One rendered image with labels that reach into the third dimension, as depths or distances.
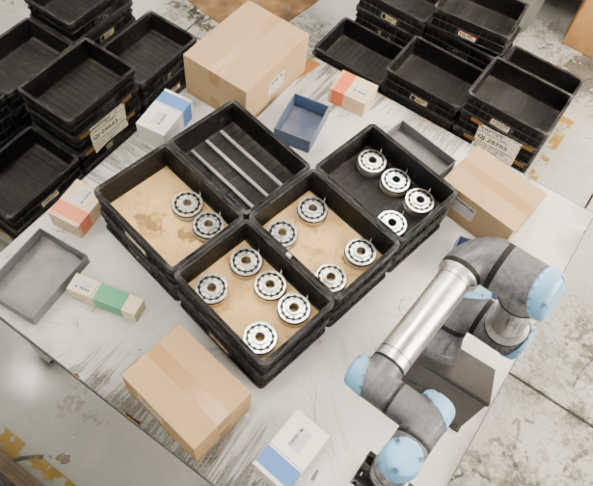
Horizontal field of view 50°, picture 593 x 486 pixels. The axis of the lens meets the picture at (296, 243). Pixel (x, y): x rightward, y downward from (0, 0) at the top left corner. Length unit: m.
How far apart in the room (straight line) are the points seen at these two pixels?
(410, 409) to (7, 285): 1.45
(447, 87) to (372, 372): 2.21
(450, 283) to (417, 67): 2.08
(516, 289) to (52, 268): 1.49
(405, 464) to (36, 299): 1.40
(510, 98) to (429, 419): 2.17
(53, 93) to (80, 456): 1.53
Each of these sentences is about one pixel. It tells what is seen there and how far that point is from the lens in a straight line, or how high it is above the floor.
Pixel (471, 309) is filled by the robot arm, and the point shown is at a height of 1.07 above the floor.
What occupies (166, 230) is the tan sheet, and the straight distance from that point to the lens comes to 2.13.
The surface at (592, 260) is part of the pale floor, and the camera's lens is 3.47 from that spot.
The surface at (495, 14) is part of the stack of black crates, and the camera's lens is 3.60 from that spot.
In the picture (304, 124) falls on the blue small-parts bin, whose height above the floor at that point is 0.70.
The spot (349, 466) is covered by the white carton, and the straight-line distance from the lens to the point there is 1.55.
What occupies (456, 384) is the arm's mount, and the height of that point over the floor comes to 0.99.
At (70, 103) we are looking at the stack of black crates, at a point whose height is 0.49.
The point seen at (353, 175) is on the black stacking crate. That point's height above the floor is 0.83.
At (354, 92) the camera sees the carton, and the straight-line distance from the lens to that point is 2.62.
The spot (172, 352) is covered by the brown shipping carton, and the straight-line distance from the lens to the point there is 1.92.
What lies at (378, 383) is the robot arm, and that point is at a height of 1.44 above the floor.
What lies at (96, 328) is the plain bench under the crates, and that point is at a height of 0.70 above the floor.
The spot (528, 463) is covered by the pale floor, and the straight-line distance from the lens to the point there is 2.94.
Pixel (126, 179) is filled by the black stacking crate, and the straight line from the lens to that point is 2.19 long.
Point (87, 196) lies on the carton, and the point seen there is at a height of 0.77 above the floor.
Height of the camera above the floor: 2.65
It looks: 60 degrees down
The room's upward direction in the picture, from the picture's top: 9 degrees clockwise
